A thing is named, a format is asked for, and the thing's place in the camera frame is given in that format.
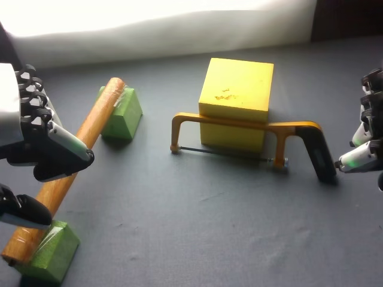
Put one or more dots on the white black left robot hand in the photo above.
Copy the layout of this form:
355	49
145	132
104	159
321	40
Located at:
12	104

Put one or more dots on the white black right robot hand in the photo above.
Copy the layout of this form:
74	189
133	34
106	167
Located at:
372	119

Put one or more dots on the round wooden rod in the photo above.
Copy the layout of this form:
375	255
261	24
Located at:
98	119

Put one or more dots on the green wooden support block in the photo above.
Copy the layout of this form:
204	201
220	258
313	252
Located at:
54	254
125	119

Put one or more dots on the white backdrop sheet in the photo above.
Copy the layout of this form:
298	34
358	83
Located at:
179	30

